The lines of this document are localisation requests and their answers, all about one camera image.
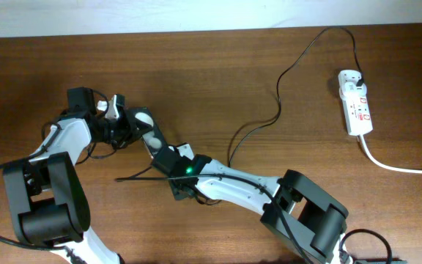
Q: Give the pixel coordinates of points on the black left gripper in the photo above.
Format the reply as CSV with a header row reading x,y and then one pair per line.
x,y
130,124

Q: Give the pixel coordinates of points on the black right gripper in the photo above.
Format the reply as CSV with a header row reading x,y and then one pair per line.
x,y
175,186

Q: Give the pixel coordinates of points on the black Galaxy flip phone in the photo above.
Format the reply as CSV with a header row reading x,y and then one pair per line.
x,y
154,140

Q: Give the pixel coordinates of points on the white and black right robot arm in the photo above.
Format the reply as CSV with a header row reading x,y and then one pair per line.
x,y
306,218

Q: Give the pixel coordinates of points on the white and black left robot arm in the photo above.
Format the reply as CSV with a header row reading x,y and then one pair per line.
x,y
48,206

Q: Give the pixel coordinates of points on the white USB charger adapter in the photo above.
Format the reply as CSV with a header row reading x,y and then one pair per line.
x,y
352,90

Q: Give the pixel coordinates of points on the white power strip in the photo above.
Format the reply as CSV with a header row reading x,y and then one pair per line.
x,y
356,110

